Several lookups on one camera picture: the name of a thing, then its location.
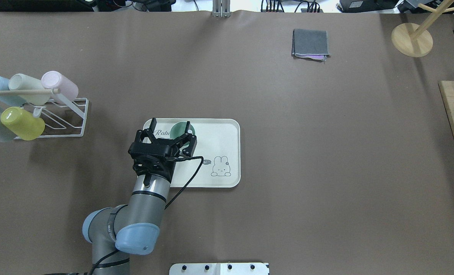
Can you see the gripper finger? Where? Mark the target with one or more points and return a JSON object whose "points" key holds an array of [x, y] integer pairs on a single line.
{"points": [[149, 133], [184, 145]]}

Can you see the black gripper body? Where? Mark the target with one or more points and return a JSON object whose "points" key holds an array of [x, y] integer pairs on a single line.
{"points": [[183, 143]]}

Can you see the green cup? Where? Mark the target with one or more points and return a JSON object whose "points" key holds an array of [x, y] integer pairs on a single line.
{"points": [[179, 128]]}

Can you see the cream tray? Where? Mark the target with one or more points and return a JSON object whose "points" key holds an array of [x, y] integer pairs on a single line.
{"points": [[218, 141]]}

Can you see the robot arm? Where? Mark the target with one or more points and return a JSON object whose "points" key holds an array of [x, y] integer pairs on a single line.
{"points": [[115, 233]]}

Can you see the white cup rack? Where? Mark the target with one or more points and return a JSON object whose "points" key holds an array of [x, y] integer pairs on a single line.
{"points": [[62, 117]]}

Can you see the pink cup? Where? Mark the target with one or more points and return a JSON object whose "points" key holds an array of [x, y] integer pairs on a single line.
{"points": [[55, 80]]}

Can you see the yellow cup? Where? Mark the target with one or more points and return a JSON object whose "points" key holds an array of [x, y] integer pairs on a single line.
{"points": [[22, 123]]}

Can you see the cream cup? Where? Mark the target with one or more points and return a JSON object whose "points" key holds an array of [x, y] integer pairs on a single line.
{"points": [[24, 82]]}

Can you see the grey folded cloth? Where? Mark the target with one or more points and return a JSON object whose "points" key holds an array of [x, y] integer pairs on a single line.
{"points": [[310, 44]]}

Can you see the wooden mug tree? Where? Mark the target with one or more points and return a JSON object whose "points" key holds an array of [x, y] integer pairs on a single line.
{"points": [[414, 40]]}

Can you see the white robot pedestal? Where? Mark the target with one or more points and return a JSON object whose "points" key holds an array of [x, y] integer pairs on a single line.
{"points": [[227, 268]]}

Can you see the aluminium frame post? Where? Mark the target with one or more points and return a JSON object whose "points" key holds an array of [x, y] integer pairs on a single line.
{"points": [[221, 8]]}

